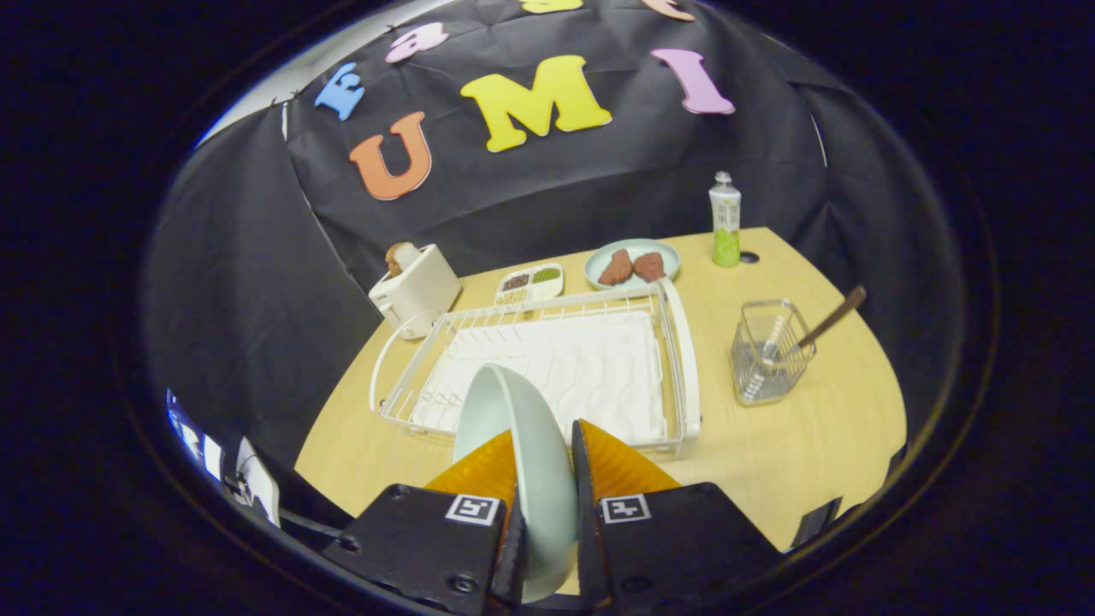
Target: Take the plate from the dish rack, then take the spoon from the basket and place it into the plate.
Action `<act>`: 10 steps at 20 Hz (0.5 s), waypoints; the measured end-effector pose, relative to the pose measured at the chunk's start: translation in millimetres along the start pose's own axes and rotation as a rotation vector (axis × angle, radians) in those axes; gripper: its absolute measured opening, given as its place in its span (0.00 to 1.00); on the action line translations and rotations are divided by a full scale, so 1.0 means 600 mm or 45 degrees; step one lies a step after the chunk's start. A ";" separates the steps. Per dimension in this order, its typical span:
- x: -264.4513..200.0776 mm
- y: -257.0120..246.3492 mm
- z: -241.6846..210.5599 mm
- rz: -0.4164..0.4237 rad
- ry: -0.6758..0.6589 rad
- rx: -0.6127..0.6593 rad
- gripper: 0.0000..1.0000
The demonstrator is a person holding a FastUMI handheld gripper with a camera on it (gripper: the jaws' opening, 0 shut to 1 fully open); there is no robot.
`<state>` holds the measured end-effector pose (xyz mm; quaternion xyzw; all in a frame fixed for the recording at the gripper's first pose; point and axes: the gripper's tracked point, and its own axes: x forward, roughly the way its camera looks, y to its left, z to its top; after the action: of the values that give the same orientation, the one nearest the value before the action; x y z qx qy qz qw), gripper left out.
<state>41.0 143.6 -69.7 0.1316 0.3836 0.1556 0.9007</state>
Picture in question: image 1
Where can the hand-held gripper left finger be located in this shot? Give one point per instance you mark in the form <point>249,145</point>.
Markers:
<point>419,539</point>

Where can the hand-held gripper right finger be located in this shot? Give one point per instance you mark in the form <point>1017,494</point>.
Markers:
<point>676,539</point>

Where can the metal mesh basket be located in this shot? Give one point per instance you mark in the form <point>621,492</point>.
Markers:
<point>757,376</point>

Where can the white divided seasoning dish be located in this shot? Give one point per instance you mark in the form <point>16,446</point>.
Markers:
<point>552,287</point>

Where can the pale green patty plate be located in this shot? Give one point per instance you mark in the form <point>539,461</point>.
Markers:
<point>663,257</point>

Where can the white ribbed drain tray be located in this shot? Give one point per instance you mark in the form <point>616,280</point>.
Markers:
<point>590,368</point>

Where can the white toaster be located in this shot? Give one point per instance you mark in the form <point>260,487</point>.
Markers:
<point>423,295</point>

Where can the brown meat patty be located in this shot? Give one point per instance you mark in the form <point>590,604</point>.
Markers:
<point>649,266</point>
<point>615,269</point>

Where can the bread slice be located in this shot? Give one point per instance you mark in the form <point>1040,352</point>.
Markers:
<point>402,257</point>

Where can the green label drink bottle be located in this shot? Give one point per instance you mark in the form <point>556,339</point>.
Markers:
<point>725,222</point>

